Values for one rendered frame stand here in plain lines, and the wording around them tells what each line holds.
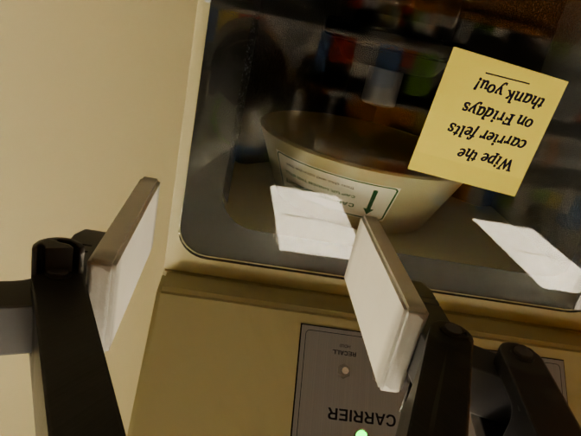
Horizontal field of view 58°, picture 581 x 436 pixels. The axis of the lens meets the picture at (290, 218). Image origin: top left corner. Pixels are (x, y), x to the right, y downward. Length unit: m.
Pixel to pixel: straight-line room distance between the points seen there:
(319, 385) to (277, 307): 0.06
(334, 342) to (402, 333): 0.20
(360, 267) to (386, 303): 0.04
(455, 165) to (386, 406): 0.16
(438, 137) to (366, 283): 0.17
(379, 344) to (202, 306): 0.20
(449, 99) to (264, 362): 0.20
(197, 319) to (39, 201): 0.56
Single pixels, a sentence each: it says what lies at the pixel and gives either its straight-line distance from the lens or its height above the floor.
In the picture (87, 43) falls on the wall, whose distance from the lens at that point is 0.79.
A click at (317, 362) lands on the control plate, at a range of 0.35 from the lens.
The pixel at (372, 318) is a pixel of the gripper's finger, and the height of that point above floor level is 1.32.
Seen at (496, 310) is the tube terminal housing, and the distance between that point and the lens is 0.43.
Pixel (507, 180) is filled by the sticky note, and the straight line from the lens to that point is 0.37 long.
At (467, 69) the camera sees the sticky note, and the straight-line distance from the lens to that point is 0.34.
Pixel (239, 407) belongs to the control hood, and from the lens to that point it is 0.34.
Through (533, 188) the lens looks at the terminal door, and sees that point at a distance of 0.38.
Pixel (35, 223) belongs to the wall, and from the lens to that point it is 0.89.
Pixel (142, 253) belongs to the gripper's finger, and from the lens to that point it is 0.19.
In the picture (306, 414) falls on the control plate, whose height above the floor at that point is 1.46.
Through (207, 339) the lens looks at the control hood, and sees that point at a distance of 0.35.
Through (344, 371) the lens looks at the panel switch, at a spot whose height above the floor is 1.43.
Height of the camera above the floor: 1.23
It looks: 22 degrees up
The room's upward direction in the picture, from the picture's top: 167 degrees counter-clockwise
